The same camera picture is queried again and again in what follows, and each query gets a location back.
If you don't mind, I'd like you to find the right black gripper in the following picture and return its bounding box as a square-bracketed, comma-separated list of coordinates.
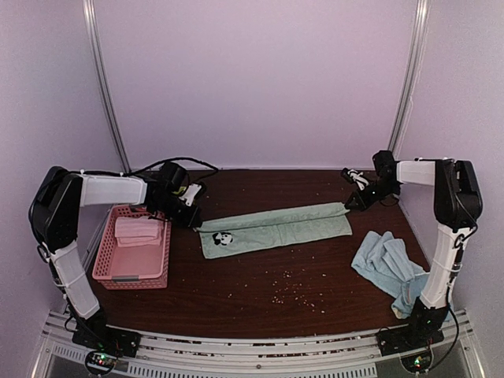
[346, 177, 401, 211]

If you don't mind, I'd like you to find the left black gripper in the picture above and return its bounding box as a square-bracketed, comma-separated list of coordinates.
[152, 194, 201, 228]

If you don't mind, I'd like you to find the pink towel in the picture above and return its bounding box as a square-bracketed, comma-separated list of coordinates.
[114, 216, 163, 247]

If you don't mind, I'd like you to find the pink plastic basket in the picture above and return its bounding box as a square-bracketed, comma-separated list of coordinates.
[92, 205, 172, 290]

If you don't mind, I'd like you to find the green towel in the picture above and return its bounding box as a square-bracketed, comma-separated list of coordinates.
[196, 202, 352, 259]

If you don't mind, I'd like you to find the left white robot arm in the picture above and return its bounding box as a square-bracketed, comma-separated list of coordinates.
[28, 157, 206, 350]

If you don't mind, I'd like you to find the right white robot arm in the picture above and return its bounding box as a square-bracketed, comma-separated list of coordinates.
[341, 150, 483, 348]

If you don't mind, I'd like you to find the blue towel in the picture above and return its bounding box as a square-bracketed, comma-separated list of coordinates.
[351, 231, 429, 319]

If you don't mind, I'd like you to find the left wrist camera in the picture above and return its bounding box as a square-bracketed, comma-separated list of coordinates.
[180, 182, 207, 206]

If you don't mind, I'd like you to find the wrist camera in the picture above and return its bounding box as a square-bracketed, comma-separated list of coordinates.
[341, 168, 369, 191]
[180, 182, 207, 206]

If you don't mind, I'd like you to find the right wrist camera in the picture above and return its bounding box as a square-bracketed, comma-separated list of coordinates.
[341, 168, 369, 191]

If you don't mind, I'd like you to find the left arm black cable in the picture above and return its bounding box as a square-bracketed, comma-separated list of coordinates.
[28, 156, 220, 253]

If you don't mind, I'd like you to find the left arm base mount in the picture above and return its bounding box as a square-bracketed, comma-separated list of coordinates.
[72, 328, 141, 376]

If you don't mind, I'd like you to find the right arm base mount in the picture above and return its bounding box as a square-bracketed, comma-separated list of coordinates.
[376, 327, 446, 375]

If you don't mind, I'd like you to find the aluminium front rail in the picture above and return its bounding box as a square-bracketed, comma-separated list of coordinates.
[31, 309, 487, 378]

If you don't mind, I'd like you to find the right aluminium frame post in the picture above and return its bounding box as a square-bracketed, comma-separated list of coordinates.
[388, 0, 431, 157]

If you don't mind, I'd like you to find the aluminium frame post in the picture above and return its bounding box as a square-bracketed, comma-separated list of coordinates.
[388, 0, 431, 157]
[83, 0, 131, 172]

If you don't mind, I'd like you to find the left aluminium frame post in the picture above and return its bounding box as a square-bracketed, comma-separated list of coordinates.
[83, 0, 131, 172]

